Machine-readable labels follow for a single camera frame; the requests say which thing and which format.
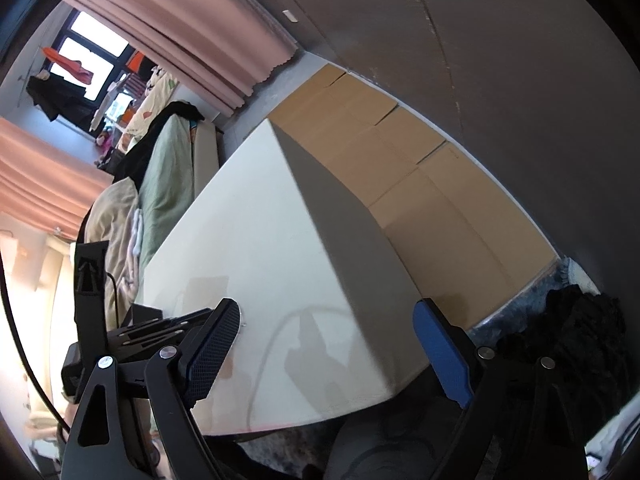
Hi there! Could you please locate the flat brown cardboard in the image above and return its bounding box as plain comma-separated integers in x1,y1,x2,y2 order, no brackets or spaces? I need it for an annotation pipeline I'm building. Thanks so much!
272,62,559,329

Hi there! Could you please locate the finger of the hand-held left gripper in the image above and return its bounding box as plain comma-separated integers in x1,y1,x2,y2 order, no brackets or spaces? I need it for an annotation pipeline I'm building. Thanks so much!
107,308,217,361

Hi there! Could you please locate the dark-framed window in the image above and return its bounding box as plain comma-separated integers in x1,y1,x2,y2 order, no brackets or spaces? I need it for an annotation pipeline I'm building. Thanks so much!
37,10,151,127

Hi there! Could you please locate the orange hanging garment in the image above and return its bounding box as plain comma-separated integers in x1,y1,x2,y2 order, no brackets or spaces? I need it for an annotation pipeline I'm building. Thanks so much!
42,46,94,85

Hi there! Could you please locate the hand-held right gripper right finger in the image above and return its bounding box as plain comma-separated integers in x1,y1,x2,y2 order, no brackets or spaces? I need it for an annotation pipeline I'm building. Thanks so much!
412,298,588,480

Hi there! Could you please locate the cartoon printed blanket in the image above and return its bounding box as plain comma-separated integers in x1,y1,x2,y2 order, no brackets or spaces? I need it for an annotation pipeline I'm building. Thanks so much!
120,67,179,152

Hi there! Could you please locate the black cloth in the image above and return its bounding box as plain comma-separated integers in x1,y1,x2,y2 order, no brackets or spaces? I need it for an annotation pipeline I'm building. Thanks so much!
112,101,206,184

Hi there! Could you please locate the black crumpled clothing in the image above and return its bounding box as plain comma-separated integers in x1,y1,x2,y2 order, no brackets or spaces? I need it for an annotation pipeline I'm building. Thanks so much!
495,285,632,413

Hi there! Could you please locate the white square table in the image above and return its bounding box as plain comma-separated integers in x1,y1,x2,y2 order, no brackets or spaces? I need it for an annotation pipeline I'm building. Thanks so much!
132,119,436,436

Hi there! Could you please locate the beige duvet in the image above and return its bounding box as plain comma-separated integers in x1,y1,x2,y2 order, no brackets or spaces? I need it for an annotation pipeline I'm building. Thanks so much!
82,177,145,307

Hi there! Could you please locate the black hanging garment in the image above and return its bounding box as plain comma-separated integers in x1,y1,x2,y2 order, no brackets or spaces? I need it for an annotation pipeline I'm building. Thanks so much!
26,75,76,121

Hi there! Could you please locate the black cable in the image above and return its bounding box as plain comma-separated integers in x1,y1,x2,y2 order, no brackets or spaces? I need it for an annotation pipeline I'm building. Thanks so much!
0,260,72,437

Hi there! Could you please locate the dark grey rug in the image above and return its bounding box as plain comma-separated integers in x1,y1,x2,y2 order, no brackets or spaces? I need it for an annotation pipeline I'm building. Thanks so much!
235,257,603,480

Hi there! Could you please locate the pink curtain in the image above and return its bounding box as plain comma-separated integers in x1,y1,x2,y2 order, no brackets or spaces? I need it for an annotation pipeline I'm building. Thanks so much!
70,0,301,119
0,117,114,241

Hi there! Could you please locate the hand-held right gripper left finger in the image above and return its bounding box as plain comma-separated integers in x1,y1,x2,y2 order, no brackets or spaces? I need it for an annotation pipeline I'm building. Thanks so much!
60,297,241,480

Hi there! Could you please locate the white pink cloth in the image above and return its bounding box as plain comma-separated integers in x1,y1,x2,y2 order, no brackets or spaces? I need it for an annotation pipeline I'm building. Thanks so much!
127,207,146,262

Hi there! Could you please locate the beige bed frame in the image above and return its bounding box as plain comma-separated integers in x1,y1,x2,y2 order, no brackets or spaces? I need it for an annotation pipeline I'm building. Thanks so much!
192,122,227,197

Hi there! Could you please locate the green bed sheet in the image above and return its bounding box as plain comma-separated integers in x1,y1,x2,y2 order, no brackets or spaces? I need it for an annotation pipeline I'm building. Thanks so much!
137,115,201,272

